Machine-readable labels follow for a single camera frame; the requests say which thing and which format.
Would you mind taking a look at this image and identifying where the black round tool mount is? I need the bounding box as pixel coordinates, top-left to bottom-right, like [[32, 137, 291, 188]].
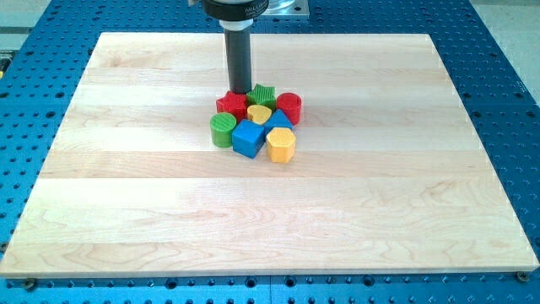
[[202, 0, 269, 21]]

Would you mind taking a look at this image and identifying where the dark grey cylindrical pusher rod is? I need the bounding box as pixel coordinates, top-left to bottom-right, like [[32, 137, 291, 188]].
[[219, 19, 253, 94]]

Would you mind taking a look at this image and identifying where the blue triangle block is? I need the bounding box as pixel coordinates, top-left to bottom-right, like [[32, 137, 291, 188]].
[[263, 109, 294, 135]]

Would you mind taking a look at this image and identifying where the green star block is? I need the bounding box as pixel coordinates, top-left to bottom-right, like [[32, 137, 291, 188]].
[[246, 84, 277, 111]]

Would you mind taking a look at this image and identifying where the red star block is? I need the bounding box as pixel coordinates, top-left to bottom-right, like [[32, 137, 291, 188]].
[[216, 91, 248, 123]]

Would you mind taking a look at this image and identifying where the yellow heart block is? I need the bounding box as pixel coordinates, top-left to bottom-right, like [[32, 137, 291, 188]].
[[246, 105, 273, 125]]

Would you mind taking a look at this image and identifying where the red cylinder block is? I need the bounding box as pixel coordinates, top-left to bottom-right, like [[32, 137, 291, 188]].
[[276, 92, 302, 125]]

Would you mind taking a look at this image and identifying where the green cylinder block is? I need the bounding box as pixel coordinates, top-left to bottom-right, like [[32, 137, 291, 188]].
[[209, 112, 237, 148]]

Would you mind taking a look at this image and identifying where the blue cube block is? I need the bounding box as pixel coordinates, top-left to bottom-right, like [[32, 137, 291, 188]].
[[232, 119, 265, 159]]

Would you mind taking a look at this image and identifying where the yellow hexagon block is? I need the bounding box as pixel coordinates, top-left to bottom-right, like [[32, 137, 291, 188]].
[[266, 128, 296, 163]]

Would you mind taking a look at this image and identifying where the light wooden board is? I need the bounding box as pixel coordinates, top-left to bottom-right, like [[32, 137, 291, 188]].
[[1, 32, 538, 279]]

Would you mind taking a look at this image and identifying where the left board clamp screw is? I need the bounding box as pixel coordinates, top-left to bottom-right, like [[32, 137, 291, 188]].
[[21, 278, 37, 291]]

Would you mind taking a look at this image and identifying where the board clamp screw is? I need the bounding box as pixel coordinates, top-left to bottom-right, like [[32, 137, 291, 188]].
[[21, 278, 37, 291], [515, 271, 530, 283]]

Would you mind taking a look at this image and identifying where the right board clamp screw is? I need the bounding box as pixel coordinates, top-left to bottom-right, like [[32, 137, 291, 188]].
[[515, 271, 530, 283]]

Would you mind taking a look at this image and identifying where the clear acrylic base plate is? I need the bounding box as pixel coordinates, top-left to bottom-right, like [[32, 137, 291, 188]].
[[261, 0, 310, 20]]

